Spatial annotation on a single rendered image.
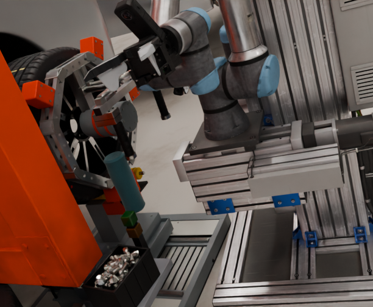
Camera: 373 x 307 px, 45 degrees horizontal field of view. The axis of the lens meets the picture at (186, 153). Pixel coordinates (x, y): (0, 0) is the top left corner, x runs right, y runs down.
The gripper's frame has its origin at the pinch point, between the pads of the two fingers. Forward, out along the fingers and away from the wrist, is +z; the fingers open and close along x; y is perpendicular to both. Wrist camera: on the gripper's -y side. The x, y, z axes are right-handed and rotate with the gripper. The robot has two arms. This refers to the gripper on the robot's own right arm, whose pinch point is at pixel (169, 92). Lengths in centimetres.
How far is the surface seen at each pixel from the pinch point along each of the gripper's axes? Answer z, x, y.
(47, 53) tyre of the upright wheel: 24, -43, 24
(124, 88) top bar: 28.1, -9.4, 17.0
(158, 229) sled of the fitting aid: 21, 1, -71
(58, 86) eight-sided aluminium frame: 38, -31, 19
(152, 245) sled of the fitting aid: 36, 3, -66
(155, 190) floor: -37, -22, -106
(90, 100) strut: 25.6, -26.0, 6.3
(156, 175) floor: -57, -28, -112
